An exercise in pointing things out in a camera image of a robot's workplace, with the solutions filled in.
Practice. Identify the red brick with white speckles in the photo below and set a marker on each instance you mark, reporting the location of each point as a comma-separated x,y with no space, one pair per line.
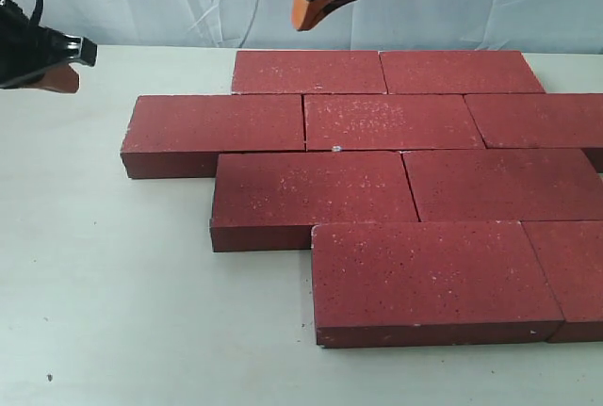
357,122

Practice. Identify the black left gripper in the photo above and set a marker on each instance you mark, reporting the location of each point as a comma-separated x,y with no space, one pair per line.
27,48

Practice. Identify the white backdrop cloth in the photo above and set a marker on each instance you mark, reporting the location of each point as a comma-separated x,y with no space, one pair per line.
538,26

